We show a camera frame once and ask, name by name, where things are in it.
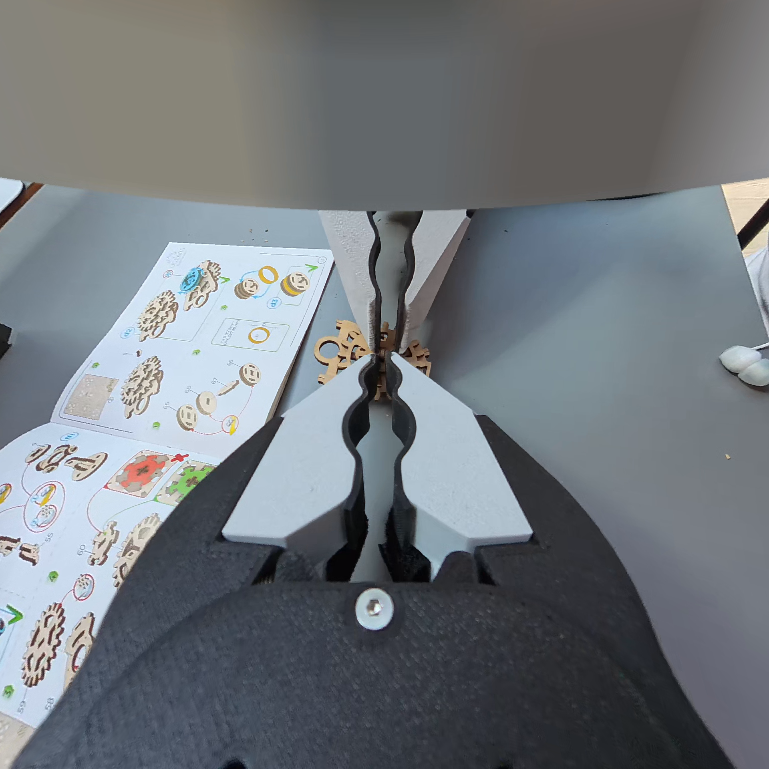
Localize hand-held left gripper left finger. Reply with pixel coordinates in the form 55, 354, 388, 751
221, 353, 368, 582

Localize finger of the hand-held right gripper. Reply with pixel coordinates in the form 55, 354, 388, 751
317, 210, 387, 356
395, 210, 472, 348

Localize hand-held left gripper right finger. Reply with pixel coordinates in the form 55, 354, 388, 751
391, 351, 534, 582

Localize wooden gear assembly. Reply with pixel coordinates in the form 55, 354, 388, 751
315, 320, 433, 400

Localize illustrated instruction booklet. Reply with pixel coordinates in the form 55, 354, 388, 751
0, 242, 335, 731

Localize white shirt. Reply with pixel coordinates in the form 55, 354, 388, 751
744, 245, 769, 337

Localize white wired earphones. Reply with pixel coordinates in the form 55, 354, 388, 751
719, 341, 769, 387

